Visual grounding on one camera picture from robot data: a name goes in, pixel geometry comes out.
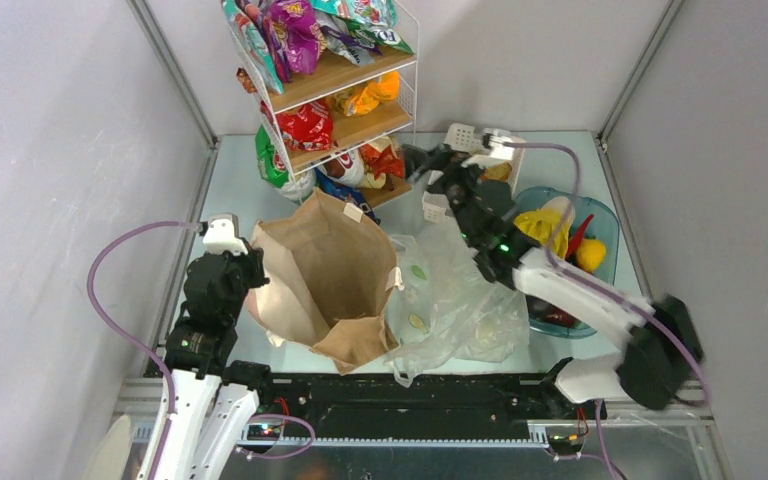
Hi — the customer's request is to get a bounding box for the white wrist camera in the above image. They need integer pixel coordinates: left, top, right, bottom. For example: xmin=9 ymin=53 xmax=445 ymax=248
xmin=462 ymin=129 xmax=524 ymax=168
xmin=200 ymin=213 xmax=249 ymax=256

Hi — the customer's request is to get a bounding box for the red toy pepper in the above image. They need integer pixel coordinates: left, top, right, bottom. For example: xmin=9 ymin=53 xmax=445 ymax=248
xmin=565 ymin=214 xmax=594 ymax=260

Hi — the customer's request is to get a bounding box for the white plastic basket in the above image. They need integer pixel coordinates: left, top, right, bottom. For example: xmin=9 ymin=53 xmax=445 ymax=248
xmin=422 ymin=123 xmax=525 ymax=223

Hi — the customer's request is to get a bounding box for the red snack bag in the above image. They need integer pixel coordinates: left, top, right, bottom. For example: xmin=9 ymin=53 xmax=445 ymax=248
xmin=275 ymin=99 xmax=335 ymax=152

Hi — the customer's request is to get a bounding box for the yellow toy pear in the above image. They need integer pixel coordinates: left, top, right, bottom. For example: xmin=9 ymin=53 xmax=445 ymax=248
xmin=574 ymin=238 xmax=607 ymax=274

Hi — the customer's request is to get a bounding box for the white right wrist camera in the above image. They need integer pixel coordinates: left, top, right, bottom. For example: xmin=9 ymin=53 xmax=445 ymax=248
xmin=462 ymin=129 xmax=524 ymax=168

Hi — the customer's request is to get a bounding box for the yellow toy cabbage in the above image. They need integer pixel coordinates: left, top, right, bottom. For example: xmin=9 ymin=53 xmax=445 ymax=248
xmin=514 ymin=196 xmax=576 ymax=259

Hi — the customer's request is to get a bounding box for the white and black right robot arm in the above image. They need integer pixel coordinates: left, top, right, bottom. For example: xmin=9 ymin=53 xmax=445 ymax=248
xmin=403 ymin=143 xmax=711 ymax=418

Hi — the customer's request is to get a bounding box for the teal snack bag left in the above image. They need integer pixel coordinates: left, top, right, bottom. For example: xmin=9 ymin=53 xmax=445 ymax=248
xmin=221 ymin=0 xmax=284 ymax=94

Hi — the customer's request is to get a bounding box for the slice of toasted bread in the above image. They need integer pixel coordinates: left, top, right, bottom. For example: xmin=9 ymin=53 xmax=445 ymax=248
xmin=482 ymin=162 xmax=513 ymax=183

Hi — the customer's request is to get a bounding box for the white red chips bag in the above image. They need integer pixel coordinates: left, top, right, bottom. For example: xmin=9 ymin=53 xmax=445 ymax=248
xmin=318 ymin=149 xmax=366 ymax=188

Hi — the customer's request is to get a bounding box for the translucent plastic grocery bag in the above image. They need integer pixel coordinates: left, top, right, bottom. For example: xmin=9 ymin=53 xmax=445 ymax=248
xmin=385 ymin=220 xmax=530 ymax=387

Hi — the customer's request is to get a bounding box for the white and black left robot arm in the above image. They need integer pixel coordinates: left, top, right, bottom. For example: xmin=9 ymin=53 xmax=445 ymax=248
xmin=137 ymin=247 xmax=276 ymax=479

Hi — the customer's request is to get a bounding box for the white wire wooden shelf rack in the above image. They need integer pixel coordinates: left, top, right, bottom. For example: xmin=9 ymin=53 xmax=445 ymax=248
xmin=221 ymin=1 xmax=418 ymax=211

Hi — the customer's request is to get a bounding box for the teal plastic tub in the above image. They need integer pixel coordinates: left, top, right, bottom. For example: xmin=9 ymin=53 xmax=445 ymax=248
xmin=514 ymin=186 xmax=620 ymax=339

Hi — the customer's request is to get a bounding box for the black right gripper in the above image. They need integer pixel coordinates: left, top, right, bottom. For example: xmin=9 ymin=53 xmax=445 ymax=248
xmin=402 ymin=144 xmax=498 ymax=246

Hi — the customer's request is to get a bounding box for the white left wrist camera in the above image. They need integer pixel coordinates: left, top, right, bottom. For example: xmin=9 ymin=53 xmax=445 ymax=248
xmin=200 ymin=213 xmax=249 ymax=256

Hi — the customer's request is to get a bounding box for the dark red toy apple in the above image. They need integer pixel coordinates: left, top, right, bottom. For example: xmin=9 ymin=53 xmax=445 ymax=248
xmin=529 ymin=300 xmax=579 ymax=328

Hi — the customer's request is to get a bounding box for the green white snack bag top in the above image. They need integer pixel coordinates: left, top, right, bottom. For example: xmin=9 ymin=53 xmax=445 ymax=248
xmin=311 ymin=0 xmax=415 ymax=67

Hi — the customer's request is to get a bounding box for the blue snack bag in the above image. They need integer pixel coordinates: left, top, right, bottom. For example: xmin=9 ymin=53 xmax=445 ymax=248
xmin=314 ymin=170 xmax=381 ymax=224

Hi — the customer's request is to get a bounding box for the orange yellow snack bag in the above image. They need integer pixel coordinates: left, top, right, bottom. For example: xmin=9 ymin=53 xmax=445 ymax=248
xmin=326 ymin=71 xmax=401 ymax=117

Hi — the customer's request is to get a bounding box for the brown burlap tote bag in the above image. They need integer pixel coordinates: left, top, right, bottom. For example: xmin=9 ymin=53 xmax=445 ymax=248
xmin=244 ymin=190 xmax=403 ymax=375

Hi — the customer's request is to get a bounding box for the purple snack bag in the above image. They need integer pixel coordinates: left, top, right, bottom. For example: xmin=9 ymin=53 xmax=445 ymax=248
xmin=264 ymin=0 xmax=325 ymax=78

